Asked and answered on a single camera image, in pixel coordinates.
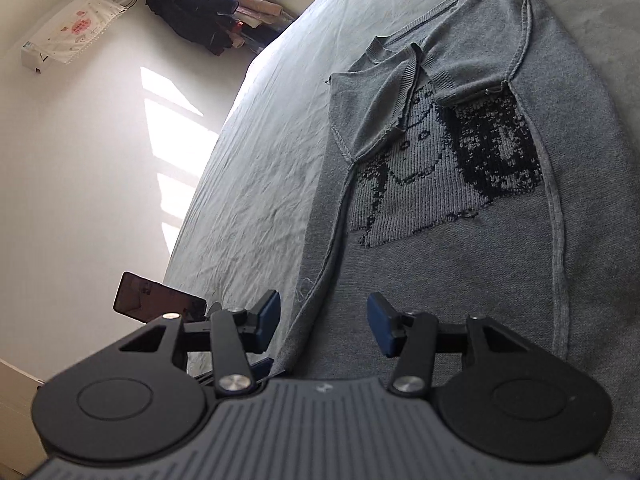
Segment grey patterned knit sweater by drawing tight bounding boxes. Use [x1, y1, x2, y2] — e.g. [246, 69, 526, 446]
[272, 0, 640, 476]

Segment grey bed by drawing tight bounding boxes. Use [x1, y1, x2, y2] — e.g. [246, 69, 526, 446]
[162, 0, 640, 376]

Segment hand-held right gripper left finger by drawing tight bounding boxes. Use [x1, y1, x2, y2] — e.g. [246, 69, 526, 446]
[117, 289, 281, 397]

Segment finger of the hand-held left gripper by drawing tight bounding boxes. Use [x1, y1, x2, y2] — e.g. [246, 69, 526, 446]
[245, 357, 276, 382]

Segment covered wall air conditioner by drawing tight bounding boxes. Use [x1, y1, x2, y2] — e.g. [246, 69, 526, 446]
[20, 0, 126, 74]

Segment dark hanging jacket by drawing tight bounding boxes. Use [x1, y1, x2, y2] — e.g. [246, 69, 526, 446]
[146, 0, 240, 57]

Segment pink hanging clothes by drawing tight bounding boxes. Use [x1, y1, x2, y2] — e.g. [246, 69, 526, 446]
[230, 0, 288, 46]

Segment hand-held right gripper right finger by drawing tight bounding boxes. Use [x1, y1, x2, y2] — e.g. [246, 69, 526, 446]
[366, 292, 534, 397]

